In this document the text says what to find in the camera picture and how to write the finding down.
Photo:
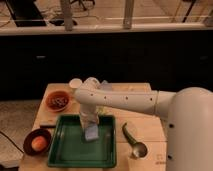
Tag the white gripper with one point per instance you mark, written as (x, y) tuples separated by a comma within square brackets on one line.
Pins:
[(88, 115)]

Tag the blue sponge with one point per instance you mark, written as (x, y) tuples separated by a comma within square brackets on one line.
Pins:
[(91, 132)]

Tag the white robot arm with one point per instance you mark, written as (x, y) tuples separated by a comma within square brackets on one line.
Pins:
[(189, 115)]

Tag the green plastic tray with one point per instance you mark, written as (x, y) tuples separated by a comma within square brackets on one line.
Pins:
[(70, 149)]

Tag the orange bowl with contents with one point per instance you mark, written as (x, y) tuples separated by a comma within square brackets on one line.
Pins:
[(57, 101)]

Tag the white cup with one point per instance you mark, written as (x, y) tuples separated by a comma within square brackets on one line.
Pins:
[(75, 83)]

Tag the orange fruit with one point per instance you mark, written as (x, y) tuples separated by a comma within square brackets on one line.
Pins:
[(39, 143)]

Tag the wooden cutting board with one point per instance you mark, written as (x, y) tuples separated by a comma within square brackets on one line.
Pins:
[(46, 117)]

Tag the dark bowl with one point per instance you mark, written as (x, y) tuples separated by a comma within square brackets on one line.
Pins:
[(28, 140)]

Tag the green handled metal scoop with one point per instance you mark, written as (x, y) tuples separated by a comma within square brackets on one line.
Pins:
[(139, 149)]

